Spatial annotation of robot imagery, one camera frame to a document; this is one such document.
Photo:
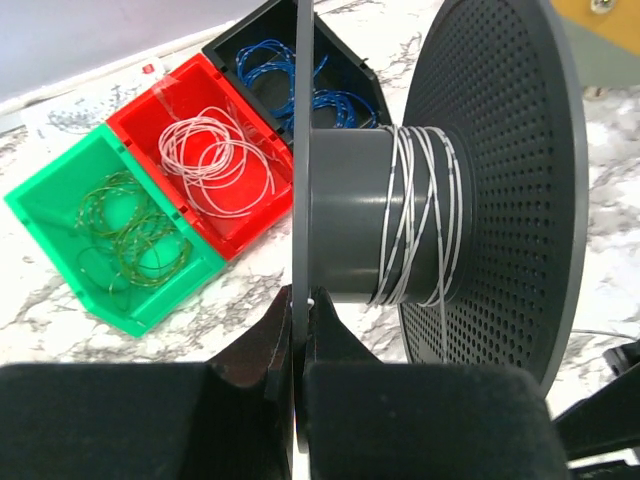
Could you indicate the white label card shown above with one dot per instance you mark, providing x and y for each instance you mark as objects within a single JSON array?
[{"x": 60, "y": 122}]

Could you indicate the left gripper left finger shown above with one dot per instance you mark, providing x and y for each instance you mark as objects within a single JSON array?
[{"x": 229, "y": 417}]

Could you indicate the black spool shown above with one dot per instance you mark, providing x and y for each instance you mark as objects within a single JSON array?
[{"x": 458, "y": 236}]

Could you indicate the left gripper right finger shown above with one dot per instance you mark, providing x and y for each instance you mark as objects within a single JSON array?
[{"x": 366, "y": 419}]

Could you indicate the green plastic bin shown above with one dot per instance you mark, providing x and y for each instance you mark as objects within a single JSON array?
[{"x": 126, "y": 252}]

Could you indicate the red plastic bin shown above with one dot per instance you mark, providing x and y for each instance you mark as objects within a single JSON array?
[{"x": 219, "y": 163}]

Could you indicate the large cylinder drum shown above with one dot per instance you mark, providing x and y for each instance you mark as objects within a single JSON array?
[{"x": 604, "y": 40}]

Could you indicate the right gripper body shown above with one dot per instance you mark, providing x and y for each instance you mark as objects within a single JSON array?
[{"x": 607, "y": 421}]

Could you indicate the black plastic bin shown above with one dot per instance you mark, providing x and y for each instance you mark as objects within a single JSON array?
[{"x": 258, "y": 56}]

